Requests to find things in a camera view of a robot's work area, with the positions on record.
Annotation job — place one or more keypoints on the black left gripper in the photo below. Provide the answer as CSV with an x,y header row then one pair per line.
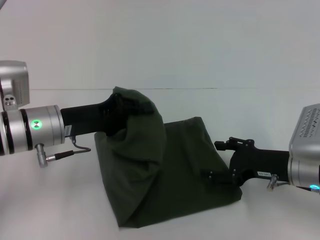
x,y
92,120

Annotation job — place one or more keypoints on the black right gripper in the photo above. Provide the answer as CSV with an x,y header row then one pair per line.
x,y
260,165

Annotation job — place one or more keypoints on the dark green t-shirt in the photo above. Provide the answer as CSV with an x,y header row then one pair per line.
x,y
162,170

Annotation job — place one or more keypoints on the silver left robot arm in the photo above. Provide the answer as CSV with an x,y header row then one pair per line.
x,y
32,130

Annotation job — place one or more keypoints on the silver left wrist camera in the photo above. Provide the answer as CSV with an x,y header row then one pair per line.
x,y
16,85

